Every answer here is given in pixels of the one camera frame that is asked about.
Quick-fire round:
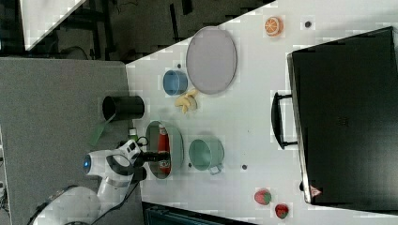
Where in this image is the green cup with handle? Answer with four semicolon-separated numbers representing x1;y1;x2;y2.
189;136;224;175

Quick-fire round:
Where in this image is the blue bowl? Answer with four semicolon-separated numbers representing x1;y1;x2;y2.
162;70;188;96

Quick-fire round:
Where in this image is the black toaster oven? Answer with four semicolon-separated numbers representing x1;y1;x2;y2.
286;26;398;215

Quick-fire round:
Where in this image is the red ketchup bottle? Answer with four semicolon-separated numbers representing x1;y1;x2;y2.
158;124;171;174

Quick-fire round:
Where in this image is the black cylinder mount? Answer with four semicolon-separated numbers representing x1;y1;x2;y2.
102;96;145;121

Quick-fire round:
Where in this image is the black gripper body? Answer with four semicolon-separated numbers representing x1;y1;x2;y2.
134;152;170;166

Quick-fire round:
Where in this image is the yellow toy banana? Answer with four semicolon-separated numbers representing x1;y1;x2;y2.
175;89;198;113

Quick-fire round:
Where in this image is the round purple plate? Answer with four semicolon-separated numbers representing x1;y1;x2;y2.
186;26;237;95

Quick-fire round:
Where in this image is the black cable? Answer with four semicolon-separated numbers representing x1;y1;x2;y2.
134;136;149;148

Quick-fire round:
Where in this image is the green oval strainer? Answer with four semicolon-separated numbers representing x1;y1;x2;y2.
145;121;184;179

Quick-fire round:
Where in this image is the orange slice toy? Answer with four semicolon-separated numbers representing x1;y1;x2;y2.
265;17;284;37

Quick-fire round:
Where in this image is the pink toy strawberry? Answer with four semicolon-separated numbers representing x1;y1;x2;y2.
254;189;272;205

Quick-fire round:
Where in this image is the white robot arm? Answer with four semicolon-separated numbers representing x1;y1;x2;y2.
28;141;171;225

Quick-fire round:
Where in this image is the red toy strawberry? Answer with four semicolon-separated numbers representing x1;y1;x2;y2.
275;203;289;219

